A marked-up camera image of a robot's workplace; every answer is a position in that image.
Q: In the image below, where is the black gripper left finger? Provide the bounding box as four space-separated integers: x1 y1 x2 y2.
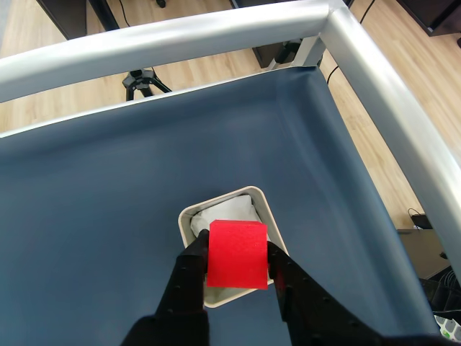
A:
120 229 211 346

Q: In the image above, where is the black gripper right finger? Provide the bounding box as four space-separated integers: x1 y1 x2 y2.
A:
266 241 383 346

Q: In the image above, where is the red cube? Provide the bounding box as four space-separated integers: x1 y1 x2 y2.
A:
206 219 269 290

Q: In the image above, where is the tan square metal box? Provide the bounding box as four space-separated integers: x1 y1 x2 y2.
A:
177 185 290 309

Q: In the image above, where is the white crumpled tissue paper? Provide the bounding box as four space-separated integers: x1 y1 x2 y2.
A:
189 194 270 303

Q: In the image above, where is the dark blue table mat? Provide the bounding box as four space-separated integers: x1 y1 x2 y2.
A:
0 66 442 346

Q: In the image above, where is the white power strip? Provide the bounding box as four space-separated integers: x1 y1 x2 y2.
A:
433 312 461 342

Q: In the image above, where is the black tripod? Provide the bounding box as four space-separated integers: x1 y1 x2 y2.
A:
121 68 174 104

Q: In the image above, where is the silver metal table frame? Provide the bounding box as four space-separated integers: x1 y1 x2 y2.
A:
0 0 461 261

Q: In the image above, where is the black floor cable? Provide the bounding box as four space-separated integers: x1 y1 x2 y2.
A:
325 0 377 84

